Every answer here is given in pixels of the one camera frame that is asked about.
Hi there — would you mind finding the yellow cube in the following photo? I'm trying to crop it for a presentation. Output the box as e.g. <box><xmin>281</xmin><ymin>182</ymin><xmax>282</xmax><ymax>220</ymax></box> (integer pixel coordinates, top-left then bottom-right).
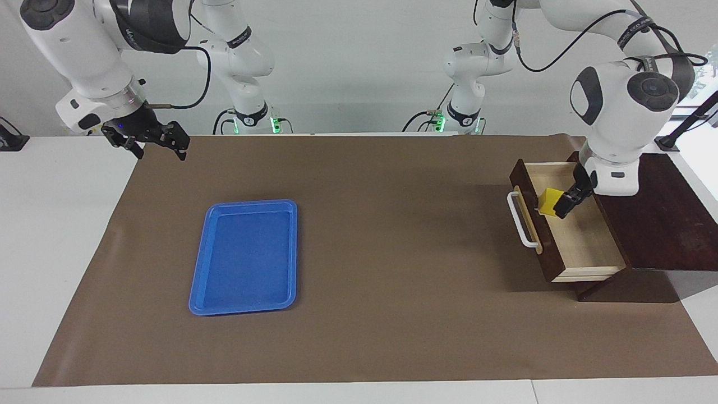
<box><xmin>537</xmin><ymin>187</ymin><xmax>564</xmax><ymax>219</ymax></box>

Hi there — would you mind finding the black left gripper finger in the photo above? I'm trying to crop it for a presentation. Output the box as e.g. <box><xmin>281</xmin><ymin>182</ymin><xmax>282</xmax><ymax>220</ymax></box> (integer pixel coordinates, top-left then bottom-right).
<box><xmin>552</xmin><ymin>187</ymin><xmax>587</xmax><ymax>220</ymax></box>

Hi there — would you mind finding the black right base cable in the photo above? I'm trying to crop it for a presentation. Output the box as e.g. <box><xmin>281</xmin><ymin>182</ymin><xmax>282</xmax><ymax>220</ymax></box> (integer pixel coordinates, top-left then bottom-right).
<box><xmin>212</xmin><ymin>108</ymin><xmax>240</xmax><ymax>136</ymax></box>

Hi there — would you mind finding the wooden drawer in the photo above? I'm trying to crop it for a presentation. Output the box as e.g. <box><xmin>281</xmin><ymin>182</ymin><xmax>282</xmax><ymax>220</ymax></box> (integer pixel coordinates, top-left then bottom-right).
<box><xmin>507</xmin><ymin>159</ymin><xmax>628</xmax><ymax>283</ymax></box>

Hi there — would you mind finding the black left base cable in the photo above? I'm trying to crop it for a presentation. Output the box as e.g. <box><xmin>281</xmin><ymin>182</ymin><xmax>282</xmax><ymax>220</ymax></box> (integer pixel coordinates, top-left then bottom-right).
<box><xmin>401</xmin><ymin>84</ymin><xmax>450</xmax><ymax>134</ymax></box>

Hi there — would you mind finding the black base cable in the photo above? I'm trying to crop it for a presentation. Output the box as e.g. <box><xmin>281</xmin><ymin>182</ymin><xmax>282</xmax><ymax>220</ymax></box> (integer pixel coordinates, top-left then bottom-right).
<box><xmin>401</xmin><ymin>84</ymin><xmax>450</xmax><ymax>134</ymax></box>
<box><xmin>212</xmin><ymin>108</ymin><xmax>240</xmax><ymax>136</ymax></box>

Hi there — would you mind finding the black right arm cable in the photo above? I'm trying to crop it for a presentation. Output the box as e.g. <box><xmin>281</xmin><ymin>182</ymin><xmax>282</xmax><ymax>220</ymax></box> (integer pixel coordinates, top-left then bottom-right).
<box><xmin>145</xmin><ymin>45</ymin><xmax>213</xmax><ymax>111</ymax></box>

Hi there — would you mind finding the dark wooden cabinet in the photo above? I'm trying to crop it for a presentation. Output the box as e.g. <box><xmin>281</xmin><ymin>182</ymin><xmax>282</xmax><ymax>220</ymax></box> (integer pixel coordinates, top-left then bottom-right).
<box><xmin>565</xmin><ymin>150</ymin><xmax>718</xmax><ymax>304</ymax></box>

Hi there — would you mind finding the black stand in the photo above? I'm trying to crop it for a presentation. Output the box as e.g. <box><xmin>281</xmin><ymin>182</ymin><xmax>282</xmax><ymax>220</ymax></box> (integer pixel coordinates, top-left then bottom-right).
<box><xmin>655</xmin><ymin>90</ymin><xmax>718</xmax><ymax>153</ymax></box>

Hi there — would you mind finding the black clamp mount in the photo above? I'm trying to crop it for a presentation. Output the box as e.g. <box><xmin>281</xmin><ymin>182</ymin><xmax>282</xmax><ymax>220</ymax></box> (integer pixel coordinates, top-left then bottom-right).
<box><xmin>0</xmin><ymin>116</ymin><xmax>30</xmax><ymax>152</ymax></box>

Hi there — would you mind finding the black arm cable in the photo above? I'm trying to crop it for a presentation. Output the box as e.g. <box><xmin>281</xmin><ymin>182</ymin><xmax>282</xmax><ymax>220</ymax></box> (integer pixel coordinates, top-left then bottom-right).
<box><xmin>513</xmin><ymin>0</ymin><xmax>709</xmax><ymax>74</ymax></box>
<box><xmin>145</xmin><ymin>45</ymin><xmax>213</xmax><ymax>111</ymax></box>

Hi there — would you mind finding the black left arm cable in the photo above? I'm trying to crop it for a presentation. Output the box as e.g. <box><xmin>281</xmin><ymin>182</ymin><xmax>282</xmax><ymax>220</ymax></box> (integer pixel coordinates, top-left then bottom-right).
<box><xmin>513</xmin><ymin>0</ymin><xmax>709</xmax><ymax>74</ymax></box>

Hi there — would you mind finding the brown table mat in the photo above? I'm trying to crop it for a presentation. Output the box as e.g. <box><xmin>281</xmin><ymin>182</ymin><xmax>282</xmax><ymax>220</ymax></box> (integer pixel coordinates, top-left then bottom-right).
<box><xmin>32</xmin><ymin>134</ymin><xmax>718</xmax><ymax>388</ymax></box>

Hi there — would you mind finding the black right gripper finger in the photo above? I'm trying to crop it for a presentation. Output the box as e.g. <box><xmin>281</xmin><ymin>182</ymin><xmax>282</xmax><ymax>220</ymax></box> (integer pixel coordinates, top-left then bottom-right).
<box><xmin>159</xmin><ymin>120</ymin><xmax>191</xmax><ymax>162</ymax></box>
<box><xmin>102</xmin><ymin>126</ymin><xmax>144</xmax><ymax>159</ymax></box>

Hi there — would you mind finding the blue plastic tray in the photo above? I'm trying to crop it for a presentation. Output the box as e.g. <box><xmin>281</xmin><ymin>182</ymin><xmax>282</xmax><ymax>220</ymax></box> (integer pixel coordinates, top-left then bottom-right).
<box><xmin>188</xmin><ymin>199</ymin><xmax>298</xmax><ymax>316</ymax></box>

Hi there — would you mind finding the white drawer handle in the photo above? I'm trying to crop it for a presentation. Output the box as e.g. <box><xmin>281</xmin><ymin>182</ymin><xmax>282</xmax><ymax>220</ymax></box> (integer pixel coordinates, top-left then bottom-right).
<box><xmin>507</xmin><ymin>191</ymin><xmax>541</xmax><ymax>249</ymax></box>

